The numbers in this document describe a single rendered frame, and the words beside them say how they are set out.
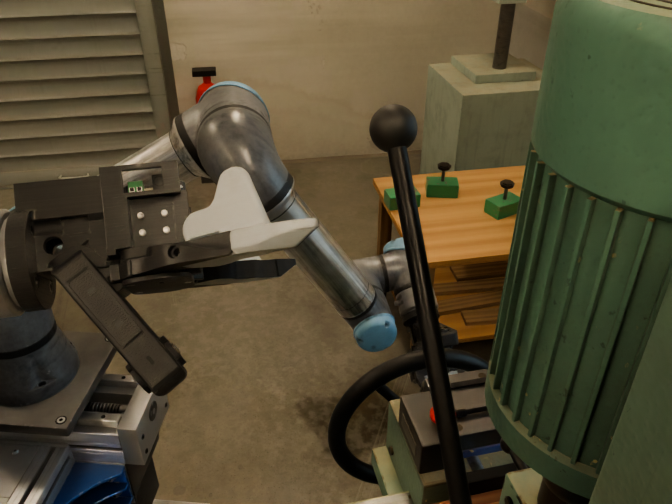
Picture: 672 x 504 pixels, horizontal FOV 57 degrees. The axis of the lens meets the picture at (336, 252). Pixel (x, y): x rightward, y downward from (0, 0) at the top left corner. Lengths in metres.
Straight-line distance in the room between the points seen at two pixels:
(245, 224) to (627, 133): 0.22
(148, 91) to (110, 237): 3.07
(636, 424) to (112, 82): 3.30
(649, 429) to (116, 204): 0.35
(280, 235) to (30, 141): 3.34
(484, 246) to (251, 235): 1.61
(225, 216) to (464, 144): 2.38
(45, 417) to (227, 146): 0.51
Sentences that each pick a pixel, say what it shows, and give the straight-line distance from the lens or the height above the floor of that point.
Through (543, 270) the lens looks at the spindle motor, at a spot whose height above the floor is 1.35.
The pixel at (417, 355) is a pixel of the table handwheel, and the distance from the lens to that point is 0.91.
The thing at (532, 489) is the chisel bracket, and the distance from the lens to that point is 0.64.
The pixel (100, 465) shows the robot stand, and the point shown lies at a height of 0.68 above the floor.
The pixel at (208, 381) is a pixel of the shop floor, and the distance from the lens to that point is 2.26.
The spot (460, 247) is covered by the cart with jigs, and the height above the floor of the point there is 0.53.
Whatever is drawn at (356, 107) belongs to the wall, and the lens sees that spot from 3.63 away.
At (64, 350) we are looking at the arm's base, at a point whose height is 0.87.
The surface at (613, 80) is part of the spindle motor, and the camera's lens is 0.33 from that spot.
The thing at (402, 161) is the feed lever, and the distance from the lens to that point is 0.45.
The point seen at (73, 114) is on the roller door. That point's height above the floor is 0.38.
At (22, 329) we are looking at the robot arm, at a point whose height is 0.95.
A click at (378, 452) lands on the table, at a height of 0.87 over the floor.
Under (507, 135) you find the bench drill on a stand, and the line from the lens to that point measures 2.83.
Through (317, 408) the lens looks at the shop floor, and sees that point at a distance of 2.13.
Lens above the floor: 1.57
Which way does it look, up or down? 33 degrees down
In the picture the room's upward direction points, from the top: straight up
